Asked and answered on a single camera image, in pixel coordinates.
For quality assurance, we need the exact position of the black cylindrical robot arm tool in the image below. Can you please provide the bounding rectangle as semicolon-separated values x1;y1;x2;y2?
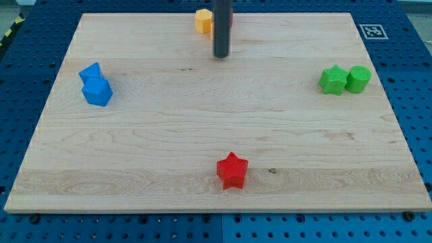
213;0;233;59

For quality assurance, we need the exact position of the wooden board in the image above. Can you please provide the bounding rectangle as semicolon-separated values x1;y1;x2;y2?
5;13;431;214

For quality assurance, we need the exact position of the red star block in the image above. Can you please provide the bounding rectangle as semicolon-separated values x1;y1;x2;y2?
217;152;248;190

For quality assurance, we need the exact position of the yellow block behind tool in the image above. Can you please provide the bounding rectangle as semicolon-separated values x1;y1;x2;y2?
210;22;214;40

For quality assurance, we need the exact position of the yellow hexagon block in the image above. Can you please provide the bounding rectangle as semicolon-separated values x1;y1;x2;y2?
194;9;213;34

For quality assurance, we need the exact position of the red block behind tool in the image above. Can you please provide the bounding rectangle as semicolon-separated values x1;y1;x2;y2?
229;8;234;28

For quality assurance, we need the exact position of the blue pentagon block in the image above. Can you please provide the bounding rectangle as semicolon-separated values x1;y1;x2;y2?
82;78;113;107

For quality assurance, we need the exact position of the green star block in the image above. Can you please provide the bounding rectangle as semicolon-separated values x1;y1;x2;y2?
319;65;349;96

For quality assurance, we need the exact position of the blue triangle block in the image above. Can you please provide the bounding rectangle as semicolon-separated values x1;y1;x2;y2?
79;62;103;84

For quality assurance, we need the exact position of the green cylinder block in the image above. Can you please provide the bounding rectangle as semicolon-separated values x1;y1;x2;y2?
346;65;372;94

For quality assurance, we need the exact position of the white fiducial marker tag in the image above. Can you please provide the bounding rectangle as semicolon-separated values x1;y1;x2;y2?
359;24;388;40

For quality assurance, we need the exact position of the black screw bottom left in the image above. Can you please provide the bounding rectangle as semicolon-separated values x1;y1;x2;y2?
28;214;40;225

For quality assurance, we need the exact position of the black screw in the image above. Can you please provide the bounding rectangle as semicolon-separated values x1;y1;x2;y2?
402;211;415;222
28;214;40;225

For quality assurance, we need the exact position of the black screw bottom right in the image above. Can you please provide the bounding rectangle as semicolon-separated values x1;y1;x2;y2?
402;211;415;222

